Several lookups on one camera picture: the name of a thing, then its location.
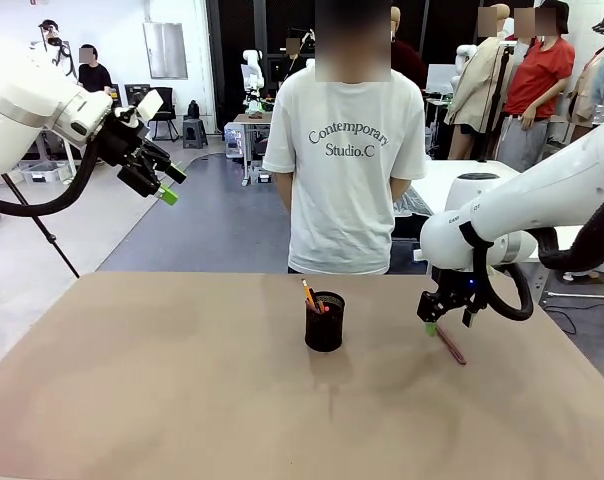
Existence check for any mannequin in beige jacket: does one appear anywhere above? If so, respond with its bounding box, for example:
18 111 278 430
443 3 516 159

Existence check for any grey wall panel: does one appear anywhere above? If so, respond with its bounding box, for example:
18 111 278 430
142 19 189 79

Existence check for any dark red pen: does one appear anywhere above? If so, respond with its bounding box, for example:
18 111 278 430
435 327 468 366

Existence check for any person in white t-shirt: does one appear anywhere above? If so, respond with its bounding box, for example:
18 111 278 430
261 0 429 277

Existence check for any person in black shirt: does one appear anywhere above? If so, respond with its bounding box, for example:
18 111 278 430
77 43 114 95

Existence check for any white mesh cloth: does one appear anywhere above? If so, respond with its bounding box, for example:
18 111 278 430
393 187 434 218

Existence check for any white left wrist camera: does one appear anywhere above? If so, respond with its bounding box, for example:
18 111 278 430
135 89 165 122

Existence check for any black tripod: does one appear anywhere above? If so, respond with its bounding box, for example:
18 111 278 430
0 172 81 279

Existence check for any person's right forearm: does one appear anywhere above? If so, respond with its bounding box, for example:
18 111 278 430
273 172 295 212

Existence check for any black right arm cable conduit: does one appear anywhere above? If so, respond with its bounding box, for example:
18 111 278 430
460 178 604 322

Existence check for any black camera stand pole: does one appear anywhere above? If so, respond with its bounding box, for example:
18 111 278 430
480 44 514 162

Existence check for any white table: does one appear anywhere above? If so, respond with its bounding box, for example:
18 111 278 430
406 159 604 265

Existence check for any clear storage box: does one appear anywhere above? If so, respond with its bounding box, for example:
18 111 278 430
20 159 73 184

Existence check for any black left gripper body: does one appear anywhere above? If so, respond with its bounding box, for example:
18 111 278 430
96 106 152 168

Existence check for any black office chair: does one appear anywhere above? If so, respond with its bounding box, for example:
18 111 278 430
145 85 180 142

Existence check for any black stool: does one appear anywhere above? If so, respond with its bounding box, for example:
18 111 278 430
182 115 210 148

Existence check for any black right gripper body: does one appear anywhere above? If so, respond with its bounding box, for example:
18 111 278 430
430 266 489 307

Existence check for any black mesh pen holder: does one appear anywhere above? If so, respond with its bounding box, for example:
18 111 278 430
304 289 346 351

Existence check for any brown background table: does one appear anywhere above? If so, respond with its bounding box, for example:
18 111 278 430
232 111 274 186

